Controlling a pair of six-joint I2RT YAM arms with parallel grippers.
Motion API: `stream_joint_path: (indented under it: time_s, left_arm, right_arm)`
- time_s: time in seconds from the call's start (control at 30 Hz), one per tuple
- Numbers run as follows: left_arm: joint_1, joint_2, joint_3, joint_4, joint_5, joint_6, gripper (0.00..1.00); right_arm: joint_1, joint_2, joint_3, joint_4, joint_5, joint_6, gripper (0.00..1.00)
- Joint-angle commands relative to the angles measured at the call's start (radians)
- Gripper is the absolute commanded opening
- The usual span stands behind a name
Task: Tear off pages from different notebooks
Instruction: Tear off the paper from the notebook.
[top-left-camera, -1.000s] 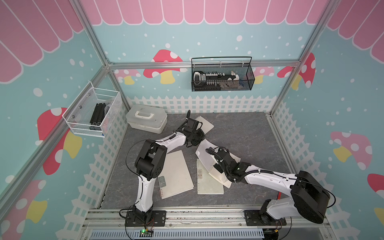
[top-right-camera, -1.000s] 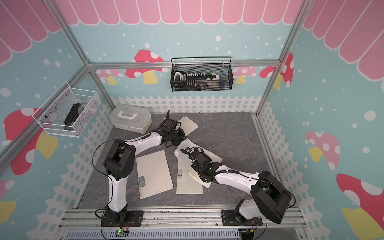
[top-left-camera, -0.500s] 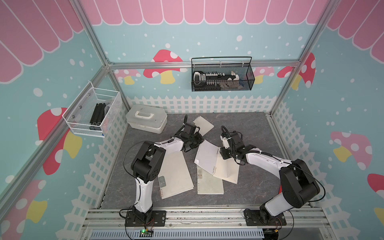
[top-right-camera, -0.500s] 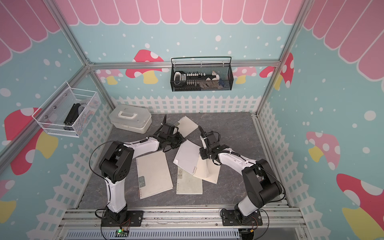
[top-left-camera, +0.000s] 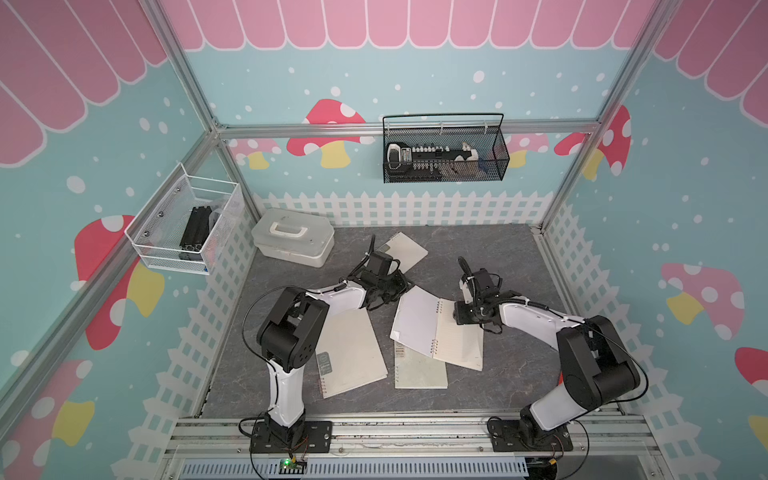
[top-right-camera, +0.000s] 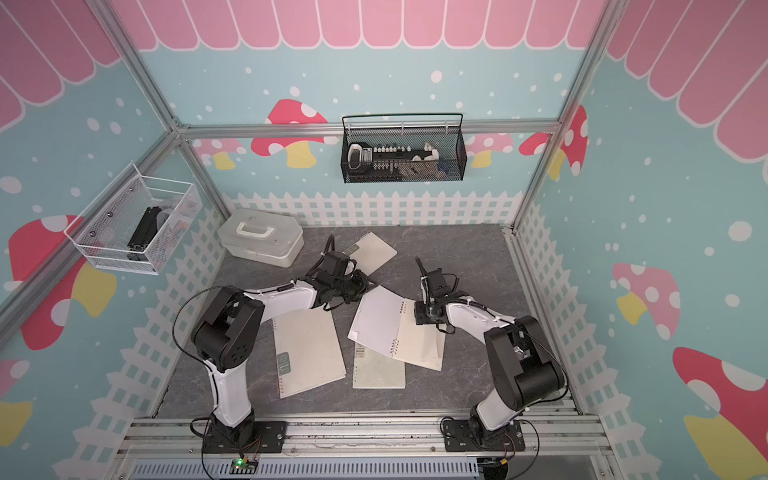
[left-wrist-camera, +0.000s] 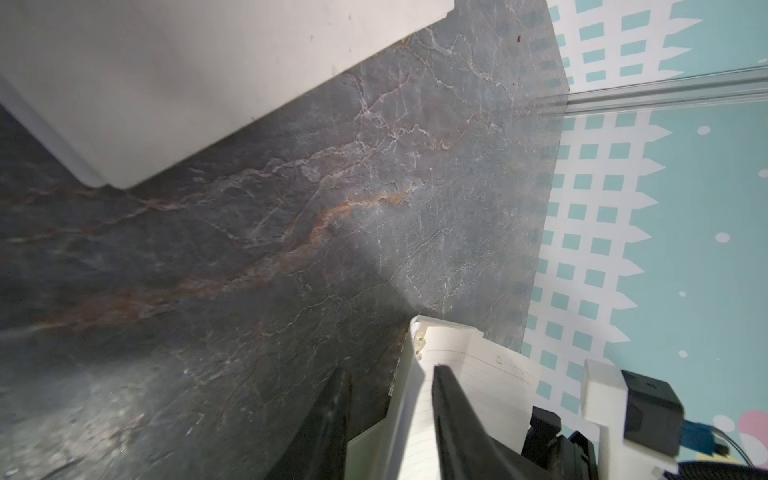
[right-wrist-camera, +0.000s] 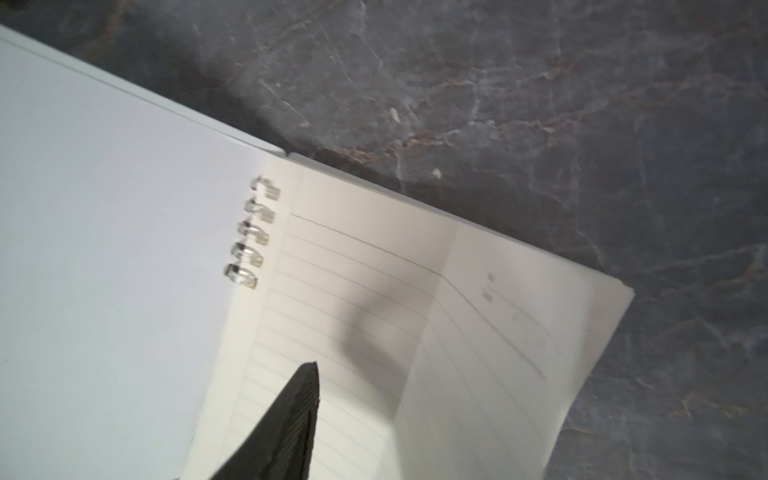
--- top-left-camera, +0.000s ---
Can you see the white spiral notebook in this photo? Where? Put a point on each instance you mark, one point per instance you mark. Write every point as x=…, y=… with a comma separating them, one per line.
x=425, y=323

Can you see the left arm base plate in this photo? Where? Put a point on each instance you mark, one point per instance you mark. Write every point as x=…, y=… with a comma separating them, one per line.
x=303, y=437

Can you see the white wire wall basket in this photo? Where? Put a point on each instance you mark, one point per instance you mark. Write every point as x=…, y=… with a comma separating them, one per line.
x=155, y=233

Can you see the small green circuit board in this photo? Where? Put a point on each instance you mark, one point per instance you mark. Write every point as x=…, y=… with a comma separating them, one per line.
x=292, y=466

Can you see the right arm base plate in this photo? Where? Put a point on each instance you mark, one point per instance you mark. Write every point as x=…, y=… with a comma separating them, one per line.
x=525, y=436

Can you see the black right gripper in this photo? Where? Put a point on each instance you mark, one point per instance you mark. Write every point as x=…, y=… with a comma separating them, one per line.
x=458, y=313

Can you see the items in black basket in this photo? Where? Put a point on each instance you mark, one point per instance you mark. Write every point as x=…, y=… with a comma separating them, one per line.
x=429, y=162

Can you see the white plastic storage box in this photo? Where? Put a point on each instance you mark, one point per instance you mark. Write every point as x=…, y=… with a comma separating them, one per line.
x=295, y=237

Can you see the small green spiral notebook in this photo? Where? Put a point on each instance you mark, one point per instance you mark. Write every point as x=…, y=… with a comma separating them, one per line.
x=416, y=371

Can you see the black block in white basket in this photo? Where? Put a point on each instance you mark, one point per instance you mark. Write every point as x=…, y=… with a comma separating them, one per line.
x=195, y=234

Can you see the black wire wall basket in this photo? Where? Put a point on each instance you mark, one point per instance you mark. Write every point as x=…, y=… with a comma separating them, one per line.
x=482, y=131

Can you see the large cream spiral notebook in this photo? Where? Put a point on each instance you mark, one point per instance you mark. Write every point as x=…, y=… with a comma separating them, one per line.
x=348, y=354

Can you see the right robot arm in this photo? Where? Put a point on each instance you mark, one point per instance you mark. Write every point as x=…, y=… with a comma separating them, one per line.
x=595, y=366

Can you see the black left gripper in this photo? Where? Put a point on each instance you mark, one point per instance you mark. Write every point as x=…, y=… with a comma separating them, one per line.
x=402, y=287

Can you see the cream spiral notebook with label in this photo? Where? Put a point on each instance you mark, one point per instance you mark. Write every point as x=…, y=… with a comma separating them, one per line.
x=405, y=250

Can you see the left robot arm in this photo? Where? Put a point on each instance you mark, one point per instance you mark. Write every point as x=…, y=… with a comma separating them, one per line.
x=289, y=335

